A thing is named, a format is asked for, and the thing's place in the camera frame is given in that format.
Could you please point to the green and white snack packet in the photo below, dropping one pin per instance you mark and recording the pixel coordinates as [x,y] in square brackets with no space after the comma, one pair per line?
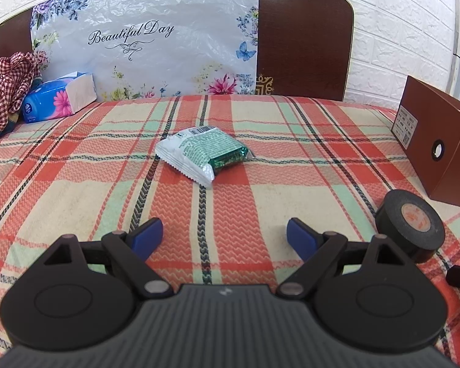
[199,149]

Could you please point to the plaid blanket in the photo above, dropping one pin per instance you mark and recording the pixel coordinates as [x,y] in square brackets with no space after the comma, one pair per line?
[253,199]

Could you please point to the brown cardboard box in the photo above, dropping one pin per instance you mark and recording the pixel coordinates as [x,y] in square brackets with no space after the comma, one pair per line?
[452,176]

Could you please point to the black tape roll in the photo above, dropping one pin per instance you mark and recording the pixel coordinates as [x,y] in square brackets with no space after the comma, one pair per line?
[395,214]

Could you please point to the blue tissue pack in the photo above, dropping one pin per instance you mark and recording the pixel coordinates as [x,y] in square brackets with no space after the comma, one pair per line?
[46,101]

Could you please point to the brown wooden headboard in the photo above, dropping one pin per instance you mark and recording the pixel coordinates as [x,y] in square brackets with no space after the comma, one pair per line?
[303,46]

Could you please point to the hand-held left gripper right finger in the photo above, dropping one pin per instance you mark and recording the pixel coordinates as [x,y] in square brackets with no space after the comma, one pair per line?
[301,235]

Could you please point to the red checked cloth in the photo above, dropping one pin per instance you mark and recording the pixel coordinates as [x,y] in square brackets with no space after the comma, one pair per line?
[7,84]

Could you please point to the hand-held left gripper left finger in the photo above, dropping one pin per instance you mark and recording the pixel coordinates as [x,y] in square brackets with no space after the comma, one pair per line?
[149,234]

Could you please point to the floral plastic bag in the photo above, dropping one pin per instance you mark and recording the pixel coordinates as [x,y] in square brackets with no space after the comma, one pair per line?
[157,61]

